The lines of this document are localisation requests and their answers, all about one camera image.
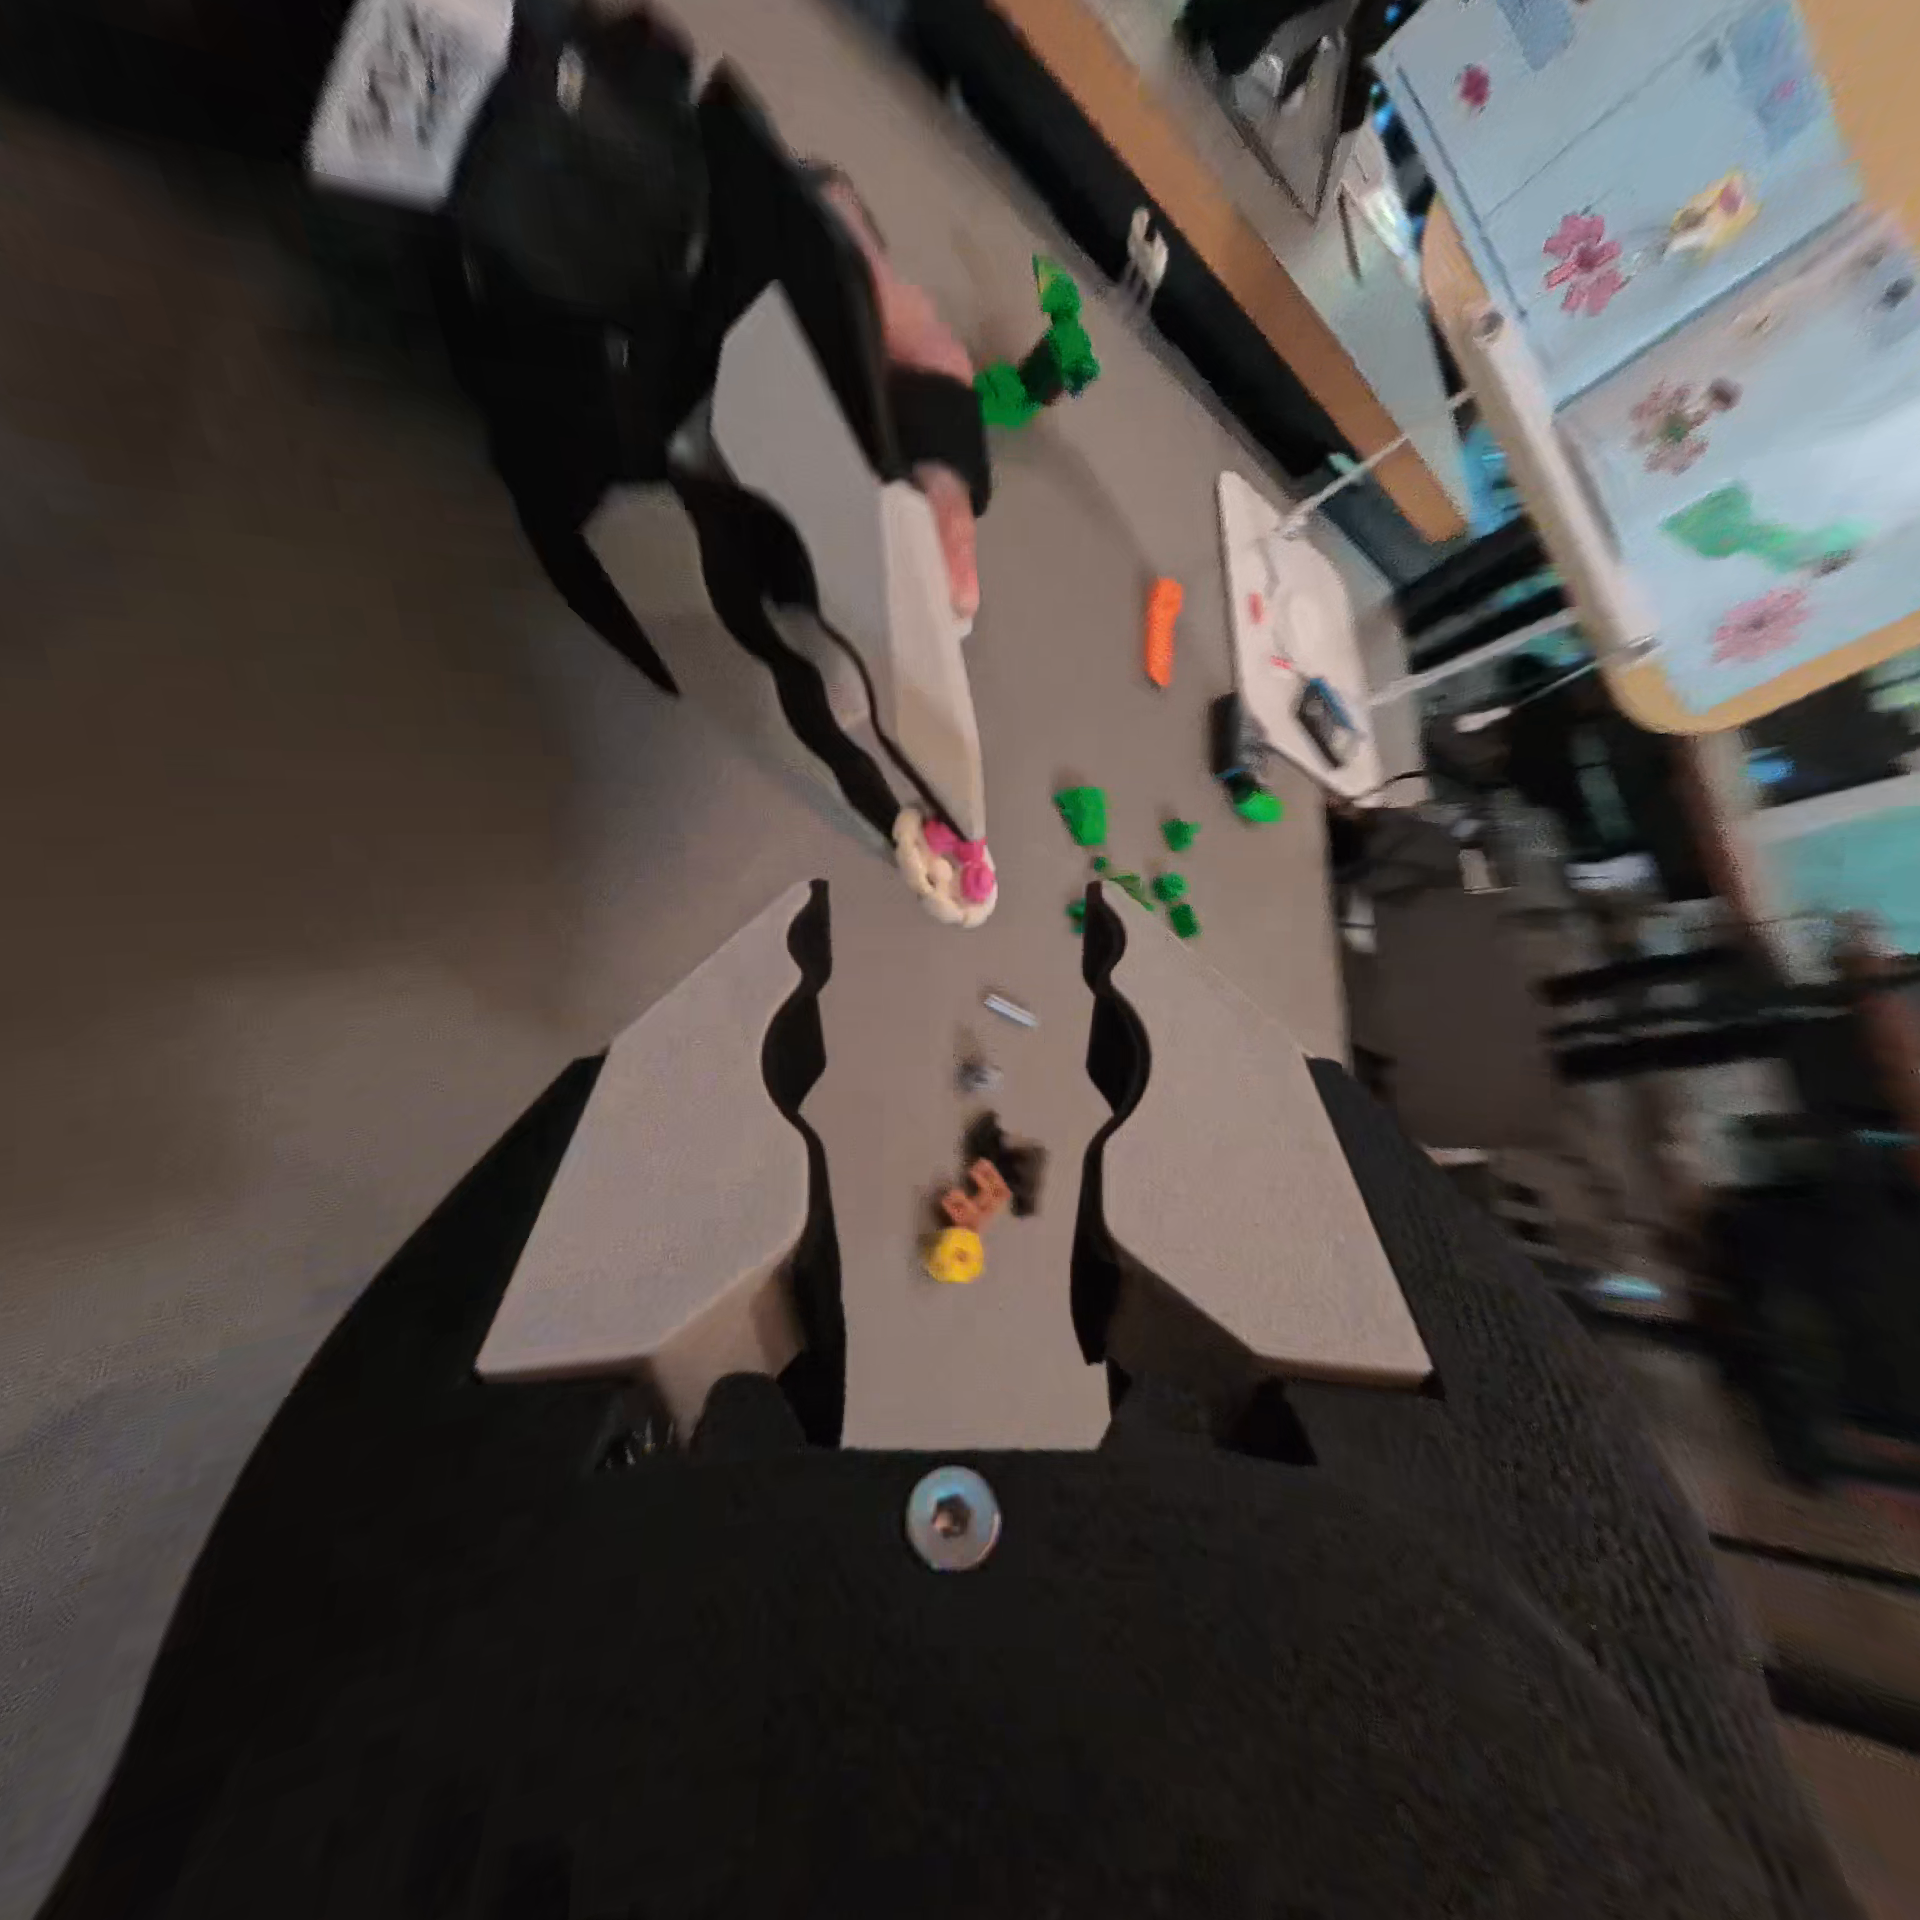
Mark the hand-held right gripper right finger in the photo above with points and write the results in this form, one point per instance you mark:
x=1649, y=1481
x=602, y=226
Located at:
x=1261, y=1215

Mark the black wedge plate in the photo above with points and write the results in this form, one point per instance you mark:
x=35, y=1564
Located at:
x=1026, y=1177

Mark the salmon L-shaped plate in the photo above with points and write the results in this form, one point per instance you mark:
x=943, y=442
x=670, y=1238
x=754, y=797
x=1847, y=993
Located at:
x=975, y=1192

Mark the grey desk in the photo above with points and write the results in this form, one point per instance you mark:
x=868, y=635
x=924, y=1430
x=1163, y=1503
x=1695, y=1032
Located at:
x=300, y=750

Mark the yellow round brick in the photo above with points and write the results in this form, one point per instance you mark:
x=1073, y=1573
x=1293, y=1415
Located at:
x=954, y=1254

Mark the instruction booklet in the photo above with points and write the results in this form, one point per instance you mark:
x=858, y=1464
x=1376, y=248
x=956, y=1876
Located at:
x=1680, y=299

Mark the black bracket brick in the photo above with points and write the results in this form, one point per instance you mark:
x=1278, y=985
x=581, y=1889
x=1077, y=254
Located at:
x=988, y=1132

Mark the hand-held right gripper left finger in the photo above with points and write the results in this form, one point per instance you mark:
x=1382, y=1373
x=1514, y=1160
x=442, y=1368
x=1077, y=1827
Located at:
x=660, y=1200

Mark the grey small knob brick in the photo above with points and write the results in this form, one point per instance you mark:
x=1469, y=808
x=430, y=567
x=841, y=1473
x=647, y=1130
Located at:
x=979, y=1074

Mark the person's left hand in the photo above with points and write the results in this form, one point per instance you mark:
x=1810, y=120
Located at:
x=924, y=322

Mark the black white toy model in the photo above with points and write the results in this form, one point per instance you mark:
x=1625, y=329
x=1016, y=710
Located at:
x=1276, y=90

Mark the orange brick separator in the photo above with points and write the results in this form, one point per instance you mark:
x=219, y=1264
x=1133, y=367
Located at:
x=1165, y=629

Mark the grey axle pin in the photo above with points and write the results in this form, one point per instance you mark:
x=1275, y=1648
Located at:
x=1011, y=1008

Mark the green brick plant model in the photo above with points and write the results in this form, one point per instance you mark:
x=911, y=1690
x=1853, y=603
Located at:
x=1043, y=360

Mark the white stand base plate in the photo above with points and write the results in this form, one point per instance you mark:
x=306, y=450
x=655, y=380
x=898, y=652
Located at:
x=1305, y=599

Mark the small black box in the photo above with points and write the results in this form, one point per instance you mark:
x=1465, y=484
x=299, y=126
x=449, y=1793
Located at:
x=1327, y=714
x=1239, y=734

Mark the pile of small green bricks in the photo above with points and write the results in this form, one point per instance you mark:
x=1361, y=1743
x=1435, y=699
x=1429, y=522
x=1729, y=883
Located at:
x=1126, y=870

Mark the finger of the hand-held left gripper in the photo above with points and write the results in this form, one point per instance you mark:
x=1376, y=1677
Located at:
x=930, y=674
x=803, y=659

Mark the green curved tube brick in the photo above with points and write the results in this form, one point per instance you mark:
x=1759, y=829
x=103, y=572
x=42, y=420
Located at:
x=1258, y=804

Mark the beige round wheel brick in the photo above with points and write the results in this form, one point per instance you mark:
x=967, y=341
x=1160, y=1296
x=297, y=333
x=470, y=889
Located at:
x=937, y=885

